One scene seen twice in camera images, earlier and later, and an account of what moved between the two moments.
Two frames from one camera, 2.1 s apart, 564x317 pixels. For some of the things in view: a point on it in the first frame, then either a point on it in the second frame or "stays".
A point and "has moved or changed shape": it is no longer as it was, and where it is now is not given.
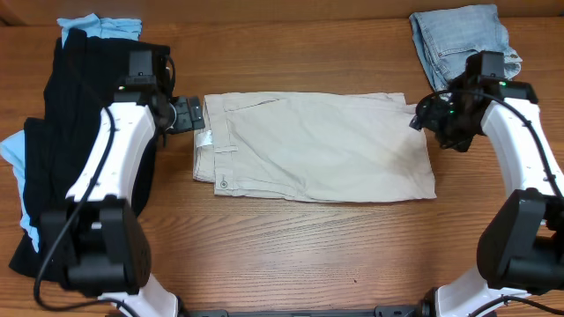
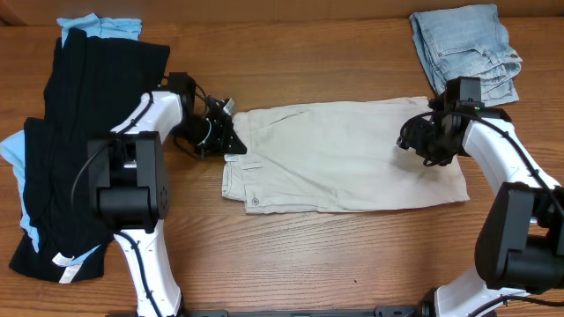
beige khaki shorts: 314,147 has moved or changed shape
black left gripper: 185,121 to 224,133
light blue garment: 12,144 stays
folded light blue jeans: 445,37 stays
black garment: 60,147 stays
